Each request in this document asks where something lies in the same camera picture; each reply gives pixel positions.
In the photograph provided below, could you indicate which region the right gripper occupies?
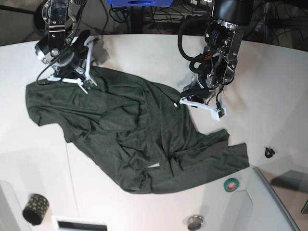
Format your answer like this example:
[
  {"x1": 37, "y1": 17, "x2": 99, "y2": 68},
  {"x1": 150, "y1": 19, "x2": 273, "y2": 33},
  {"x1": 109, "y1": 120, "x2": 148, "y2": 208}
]
[{"x1": 48, "y1": 48, "x2": 88, "y2": 79}]

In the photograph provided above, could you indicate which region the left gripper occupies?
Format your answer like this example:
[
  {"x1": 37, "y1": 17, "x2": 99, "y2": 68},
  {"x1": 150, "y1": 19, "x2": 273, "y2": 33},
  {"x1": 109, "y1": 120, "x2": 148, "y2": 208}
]
[{"x1": 181, "y1": 74, "x2": 217, "y2": 105}]

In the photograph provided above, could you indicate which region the dark green t-shirt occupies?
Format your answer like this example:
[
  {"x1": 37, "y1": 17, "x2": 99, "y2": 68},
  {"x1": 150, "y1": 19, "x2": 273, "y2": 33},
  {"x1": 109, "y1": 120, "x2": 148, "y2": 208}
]
[{"x1": 26, "y1": 67, "x2": 249, "y2": 194}]

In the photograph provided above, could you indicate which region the blue box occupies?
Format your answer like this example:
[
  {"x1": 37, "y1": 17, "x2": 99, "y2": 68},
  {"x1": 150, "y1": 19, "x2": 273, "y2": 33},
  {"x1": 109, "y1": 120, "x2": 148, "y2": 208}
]
[{"x1": 107, "y1": 0, "x2": 173, "y2": 7}]

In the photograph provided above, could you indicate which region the small black clip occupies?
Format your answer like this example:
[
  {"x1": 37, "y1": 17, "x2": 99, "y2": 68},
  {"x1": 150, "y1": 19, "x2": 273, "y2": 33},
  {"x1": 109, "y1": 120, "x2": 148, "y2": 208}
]
[{"x1": 264, "y1": 147, "x2": 276, "y2": 159}]

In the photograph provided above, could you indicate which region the green tape roll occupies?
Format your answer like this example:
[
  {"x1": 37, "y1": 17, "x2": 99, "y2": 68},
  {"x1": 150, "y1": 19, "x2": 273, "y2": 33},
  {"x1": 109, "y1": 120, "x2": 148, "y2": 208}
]
[{"x1": 223, "y1": 178, "x2": 240, "y2": 193}]

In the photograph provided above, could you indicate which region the small metal tin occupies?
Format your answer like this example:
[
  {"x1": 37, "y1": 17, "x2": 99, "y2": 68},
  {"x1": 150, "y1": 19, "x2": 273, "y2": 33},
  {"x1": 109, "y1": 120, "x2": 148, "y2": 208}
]
[{"x1": 187, "y1": 215, "x2": 204, "y2": 231}]

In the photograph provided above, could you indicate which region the black yellow-dotted cup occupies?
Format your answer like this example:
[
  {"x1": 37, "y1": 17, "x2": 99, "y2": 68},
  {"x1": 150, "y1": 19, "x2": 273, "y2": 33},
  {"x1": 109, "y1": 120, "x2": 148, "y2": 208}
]
[{"x1": 22, "y1": 193, "x2": 50, "y2": 226}]

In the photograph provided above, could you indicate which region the white slotted tray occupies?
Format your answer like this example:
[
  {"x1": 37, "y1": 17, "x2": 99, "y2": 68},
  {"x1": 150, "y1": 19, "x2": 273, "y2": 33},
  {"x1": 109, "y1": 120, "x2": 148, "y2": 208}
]
[{"x1": 51, "y1": 216, "x2": 111, "y2": 231}]

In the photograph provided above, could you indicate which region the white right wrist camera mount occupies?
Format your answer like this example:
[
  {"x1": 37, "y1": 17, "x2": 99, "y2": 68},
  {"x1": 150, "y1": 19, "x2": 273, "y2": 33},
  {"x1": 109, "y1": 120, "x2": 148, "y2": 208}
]
[{"x1": 47, "y1": 36, "x2": 100, "y2": 94}]

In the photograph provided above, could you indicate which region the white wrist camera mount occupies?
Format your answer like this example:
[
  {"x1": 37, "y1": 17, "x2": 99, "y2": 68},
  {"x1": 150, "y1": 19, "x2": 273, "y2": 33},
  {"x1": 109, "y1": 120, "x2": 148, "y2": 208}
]
[
  {"x1": 179, "y1": 97, "x2": 228, "y2": 121},
  {"x1": 47, "y1": 36, "x2": 100, "y2": 94}
]

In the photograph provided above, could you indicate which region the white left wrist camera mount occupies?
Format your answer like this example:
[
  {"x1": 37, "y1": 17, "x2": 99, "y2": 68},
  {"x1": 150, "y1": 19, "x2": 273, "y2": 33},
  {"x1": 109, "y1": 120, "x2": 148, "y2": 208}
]
[{"x1": 179, "y1": 97, "x2": 228, "y2": 121}]

